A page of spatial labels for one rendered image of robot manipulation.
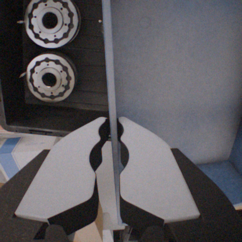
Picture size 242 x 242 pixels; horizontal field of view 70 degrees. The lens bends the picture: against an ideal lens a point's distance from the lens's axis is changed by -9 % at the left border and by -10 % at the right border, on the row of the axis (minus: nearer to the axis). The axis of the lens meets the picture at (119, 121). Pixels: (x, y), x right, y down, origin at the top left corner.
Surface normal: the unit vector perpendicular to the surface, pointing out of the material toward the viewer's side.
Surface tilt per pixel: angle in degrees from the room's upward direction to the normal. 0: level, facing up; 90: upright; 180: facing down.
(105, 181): 0
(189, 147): 1
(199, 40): 1
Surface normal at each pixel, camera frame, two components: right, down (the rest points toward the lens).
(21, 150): -0.10, -0.87
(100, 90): 0.07, 0.48
